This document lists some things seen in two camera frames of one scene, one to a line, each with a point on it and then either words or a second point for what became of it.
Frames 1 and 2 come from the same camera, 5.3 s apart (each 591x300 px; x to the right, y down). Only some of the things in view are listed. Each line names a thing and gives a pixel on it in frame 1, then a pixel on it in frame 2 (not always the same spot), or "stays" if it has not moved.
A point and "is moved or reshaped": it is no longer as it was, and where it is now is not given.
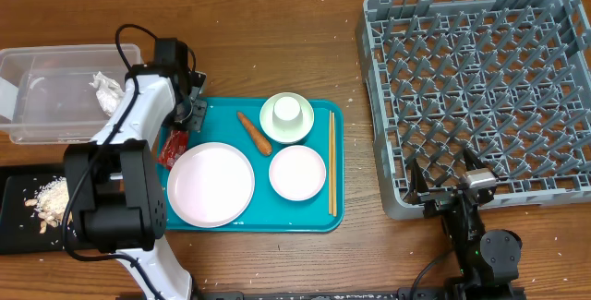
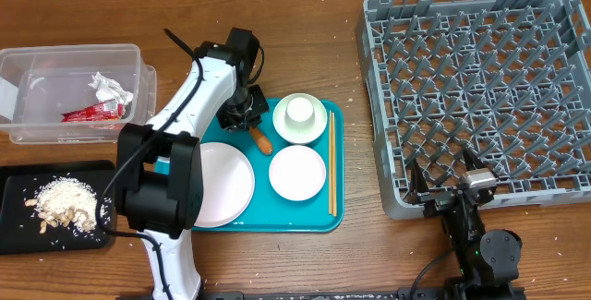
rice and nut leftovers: [51, 203] stays
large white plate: [211, 185] stays
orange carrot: [258, 138] stays
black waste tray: [32, 207] stays
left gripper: [193, 122] → [260, 106]
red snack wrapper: [175, 143] is moved or reshaped
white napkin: [109, 92] stays
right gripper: [437, 200] stays
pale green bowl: [286, 135] → [296, 136]
